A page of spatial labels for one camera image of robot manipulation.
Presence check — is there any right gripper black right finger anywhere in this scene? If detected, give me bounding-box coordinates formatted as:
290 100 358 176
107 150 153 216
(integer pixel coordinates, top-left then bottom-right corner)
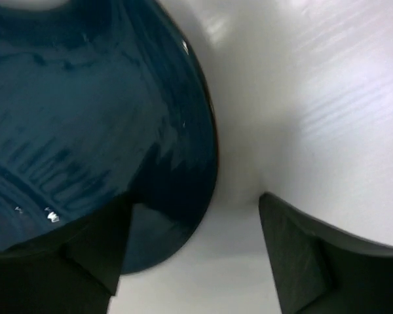
259 194 393 313

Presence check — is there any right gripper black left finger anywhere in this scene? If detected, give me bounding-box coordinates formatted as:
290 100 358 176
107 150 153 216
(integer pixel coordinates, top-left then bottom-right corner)
0 194 133 313

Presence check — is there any dark blue leaf dish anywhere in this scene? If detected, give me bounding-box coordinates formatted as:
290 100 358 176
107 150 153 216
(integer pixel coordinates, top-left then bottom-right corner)
0 1 218 274

